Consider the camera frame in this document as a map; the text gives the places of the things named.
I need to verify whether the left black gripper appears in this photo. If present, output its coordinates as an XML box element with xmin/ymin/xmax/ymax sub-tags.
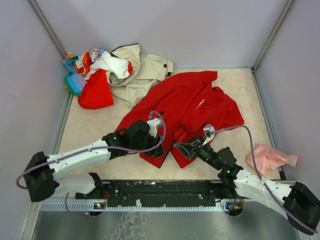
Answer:
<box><xmin>130</xmin><ymin>130</ymin><xmax>165</xmax><ymax>159</ymax></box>

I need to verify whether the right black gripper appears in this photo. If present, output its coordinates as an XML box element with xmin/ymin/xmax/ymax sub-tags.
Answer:
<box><xmin>174</xmin><ymin>134</ymin><xmax>223</xmax><ymax>171</ymax></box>

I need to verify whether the red zip jacket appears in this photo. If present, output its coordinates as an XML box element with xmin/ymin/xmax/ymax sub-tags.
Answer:
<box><xmin>117</xmin><ymin>71</ymin><xmax>244</xmax><ymax>169</ymax></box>

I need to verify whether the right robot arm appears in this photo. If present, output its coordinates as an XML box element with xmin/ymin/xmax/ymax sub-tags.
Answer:
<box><xmin>174</xmin><ymin>138</ymin><xmax>320</xmax><ymax>236</ymax></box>

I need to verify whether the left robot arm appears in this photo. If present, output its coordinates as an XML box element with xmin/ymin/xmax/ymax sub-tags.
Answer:
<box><xmin>18</xmin><ymin>117</ymin><xmax>167</xmax><ymax>202</ymax></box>

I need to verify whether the beige jacket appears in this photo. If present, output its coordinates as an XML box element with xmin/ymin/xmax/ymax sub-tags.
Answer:
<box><xmin>108</xmin><ymin>43</ymin><xmax>174</xmax><ymax>108</ymax></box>

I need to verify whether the pink cloth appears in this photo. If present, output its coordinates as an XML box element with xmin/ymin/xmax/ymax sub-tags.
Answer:
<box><xmin>253</xmin><ymin>143</ymin><xmax>299</xmax><ymax>175</ymax></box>

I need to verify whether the red cloth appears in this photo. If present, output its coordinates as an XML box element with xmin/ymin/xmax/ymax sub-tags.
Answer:
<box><xmin>77</xmin><ymin>69</ymin><xmax>114</xmax><ymax>110</ymax></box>

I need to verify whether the colourful striped cloth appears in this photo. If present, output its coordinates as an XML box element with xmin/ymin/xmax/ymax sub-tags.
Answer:
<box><xmin>63</xmin><ymin>52</ymin><xmax>87</xmax><ymax>97</ymax></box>

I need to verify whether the white printed shirt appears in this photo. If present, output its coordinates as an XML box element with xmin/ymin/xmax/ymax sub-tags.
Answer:
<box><xmin>73</xmin><ymin>48</ymin><xmax>133</xmax><ymax>80</ymax></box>

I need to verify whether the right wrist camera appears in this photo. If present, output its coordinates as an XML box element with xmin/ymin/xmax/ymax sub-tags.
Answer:
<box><xmin>202</xmin><ymin>124</ymin><xmax>216</xmax><ymax>146</ymax></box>

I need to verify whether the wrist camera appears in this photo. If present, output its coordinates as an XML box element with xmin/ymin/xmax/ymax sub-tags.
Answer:
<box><xmin>147</xmin><ymin>117</ymin><xmax>163</xmax><ymax>135</ymax></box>
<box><xmin>202</xmin><ymin>124</ymin><xmax>216</xmax><ymax>146</ymax></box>

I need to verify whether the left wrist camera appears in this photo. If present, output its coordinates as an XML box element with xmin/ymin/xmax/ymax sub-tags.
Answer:
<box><xmin>147</xmin><ymin>117</ymin><xmax>163</xmax><ymax>135</ymax></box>

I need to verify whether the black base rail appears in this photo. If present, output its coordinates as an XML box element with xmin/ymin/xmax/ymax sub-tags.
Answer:
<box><xmin>75</xmin><ymin>180</ymin><xmax>237</xmax><ymax>208</ymax></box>

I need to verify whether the aluminium frame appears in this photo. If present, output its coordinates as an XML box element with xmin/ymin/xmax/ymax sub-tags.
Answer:
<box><xmin>29</xmin><ymin>0</ymin><xmax>320</xmax><ymax>240</ymax></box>

